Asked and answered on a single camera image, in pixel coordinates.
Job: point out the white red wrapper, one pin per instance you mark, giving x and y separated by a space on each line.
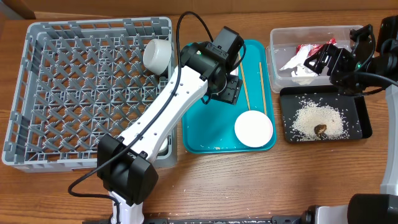
300 60

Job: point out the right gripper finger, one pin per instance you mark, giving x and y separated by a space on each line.
313 68
320 55

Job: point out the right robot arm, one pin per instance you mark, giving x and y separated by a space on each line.
370 67

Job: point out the black tray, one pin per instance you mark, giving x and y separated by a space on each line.
291 96

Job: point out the large white plate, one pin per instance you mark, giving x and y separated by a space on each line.
235 72

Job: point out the teal serving tray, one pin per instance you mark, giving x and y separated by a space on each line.
209 128

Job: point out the wooden chopstick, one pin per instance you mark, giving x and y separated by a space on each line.
244 85
262 88

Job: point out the grey plastic dish rack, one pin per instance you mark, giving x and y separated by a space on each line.
80 80

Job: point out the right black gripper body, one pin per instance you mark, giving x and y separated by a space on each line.
337 59

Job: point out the white rice pile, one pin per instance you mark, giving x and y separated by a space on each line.
341 124

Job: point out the small white pink plate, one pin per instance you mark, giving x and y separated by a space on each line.
253 128

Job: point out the white cup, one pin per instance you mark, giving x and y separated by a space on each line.
164 147

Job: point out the clear plastic bin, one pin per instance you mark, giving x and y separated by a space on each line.
305 35

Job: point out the grey bowl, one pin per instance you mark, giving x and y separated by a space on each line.
157 56

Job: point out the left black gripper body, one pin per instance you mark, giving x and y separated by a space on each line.
231 90

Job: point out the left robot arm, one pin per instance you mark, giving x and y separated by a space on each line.
125 163

